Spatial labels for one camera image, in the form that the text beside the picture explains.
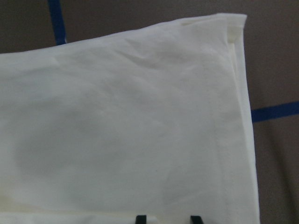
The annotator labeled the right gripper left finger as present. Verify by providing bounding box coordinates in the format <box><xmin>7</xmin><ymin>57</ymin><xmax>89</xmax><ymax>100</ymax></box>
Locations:
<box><xmin>136</xmin><ymin>215</ymin><xmax>147</xmax><ymax>224</ymax></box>

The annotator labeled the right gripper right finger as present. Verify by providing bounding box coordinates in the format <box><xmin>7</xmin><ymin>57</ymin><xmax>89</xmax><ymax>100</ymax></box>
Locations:
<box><xmin>190</xmin><ymin>215</ymin><xmax>204</xmax><ymax>224</ymax></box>

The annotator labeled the cream long-sleeve cat shirt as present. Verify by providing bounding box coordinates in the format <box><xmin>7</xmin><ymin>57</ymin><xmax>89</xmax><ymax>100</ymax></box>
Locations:
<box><xmin>0</xmin><ymin>14</ymin><xmax>260</xmax><ymax>224</ymax></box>

